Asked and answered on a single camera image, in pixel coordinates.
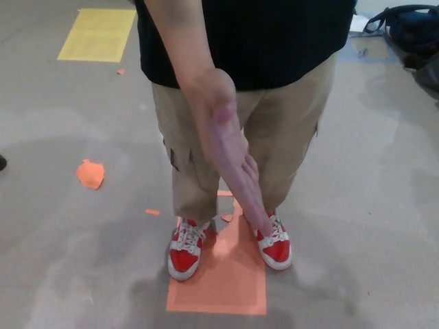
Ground person's right hand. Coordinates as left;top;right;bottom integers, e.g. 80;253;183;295
192;67;272;239

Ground person's right forearm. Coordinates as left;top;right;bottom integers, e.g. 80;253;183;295
161;20;220;103

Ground person's left red white sneaker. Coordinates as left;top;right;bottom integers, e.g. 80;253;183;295
252;209;293;271

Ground person's red white sneaker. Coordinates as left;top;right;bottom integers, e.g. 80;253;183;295
252;209;293;271
167;216;212;282

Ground person's right red white sneaker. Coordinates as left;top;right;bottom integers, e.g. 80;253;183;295
167;216;212;282

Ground khaki cargo trousers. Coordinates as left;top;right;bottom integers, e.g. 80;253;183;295
150;51;339;226

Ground black t-shirt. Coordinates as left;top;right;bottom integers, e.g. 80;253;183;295
133;0;356;93

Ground orange rectangular floor sheet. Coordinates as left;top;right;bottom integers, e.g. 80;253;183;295
165;190;268;315

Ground crumpled orange paper piece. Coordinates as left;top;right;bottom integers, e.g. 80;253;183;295
75;158;106;191

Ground yellow rectangular floor sheet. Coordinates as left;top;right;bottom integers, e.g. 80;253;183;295
56;8;137;63

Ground white paper sheet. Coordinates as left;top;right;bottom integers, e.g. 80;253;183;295
349;15;373;34

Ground grey bag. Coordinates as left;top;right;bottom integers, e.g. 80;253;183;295
411;64;439;92

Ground dark blue backpack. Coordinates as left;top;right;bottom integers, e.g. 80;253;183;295
363;8;439;69

